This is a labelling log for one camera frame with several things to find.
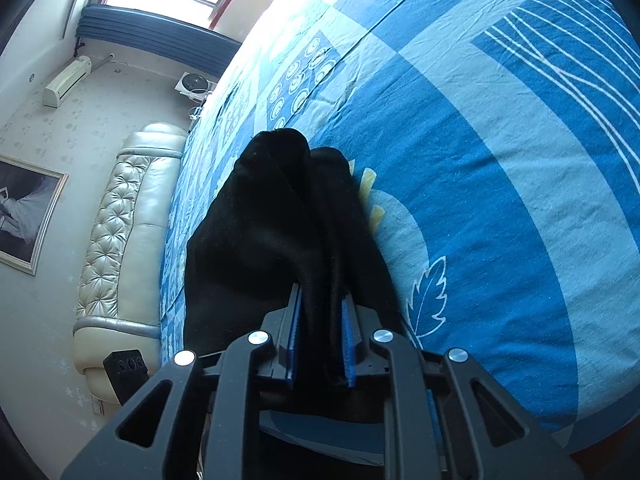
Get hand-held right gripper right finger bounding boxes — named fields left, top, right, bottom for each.
left=341, top=295, right=586, bottom=480

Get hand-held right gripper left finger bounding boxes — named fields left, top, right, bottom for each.
left=60, top=284, right=304, bottom=480

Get black pants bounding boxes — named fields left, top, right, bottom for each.
left=182, top=127, right=416, bottom=426

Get cream leather headboard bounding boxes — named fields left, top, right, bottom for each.
left=72, top=122, right=188, bottom=403

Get blue patterned bedsheet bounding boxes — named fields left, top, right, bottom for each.
left=159, top=0, right=640, bottom=461

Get white round fan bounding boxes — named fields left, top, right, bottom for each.
left=175, top=72, right=217, bottom=99

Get white air conditioner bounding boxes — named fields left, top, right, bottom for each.
left=42, top=56, right=93, bottom=108

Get dark blue curtain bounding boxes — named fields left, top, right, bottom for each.
left=77, top=5, right=242, bottom=78

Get framed wall picture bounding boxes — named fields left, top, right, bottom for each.
left=0, top=152, right=69, bottom=276

